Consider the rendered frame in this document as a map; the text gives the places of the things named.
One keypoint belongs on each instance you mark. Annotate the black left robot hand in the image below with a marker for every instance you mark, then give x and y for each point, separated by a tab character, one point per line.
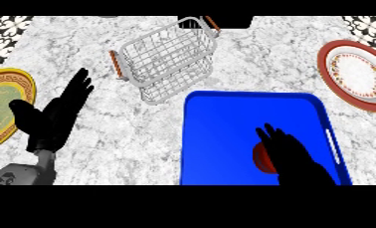
53	119

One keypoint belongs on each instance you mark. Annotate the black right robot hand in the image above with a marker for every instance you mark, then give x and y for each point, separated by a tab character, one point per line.
298	162

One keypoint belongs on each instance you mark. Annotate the yellow rimmed green plate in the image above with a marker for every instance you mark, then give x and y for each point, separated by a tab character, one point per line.
12	96

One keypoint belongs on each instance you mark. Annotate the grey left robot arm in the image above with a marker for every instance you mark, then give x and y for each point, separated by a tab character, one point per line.
30	170

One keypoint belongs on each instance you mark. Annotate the red rimmed white plate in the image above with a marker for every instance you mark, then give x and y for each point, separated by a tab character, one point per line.
354	72

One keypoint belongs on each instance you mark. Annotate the blue tray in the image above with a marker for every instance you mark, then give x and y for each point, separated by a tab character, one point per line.
230	132

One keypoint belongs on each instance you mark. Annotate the black appliance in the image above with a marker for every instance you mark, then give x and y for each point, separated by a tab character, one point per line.
235	22

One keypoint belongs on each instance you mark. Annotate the red can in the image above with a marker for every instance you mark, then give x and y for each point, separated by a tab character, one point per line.
261	159

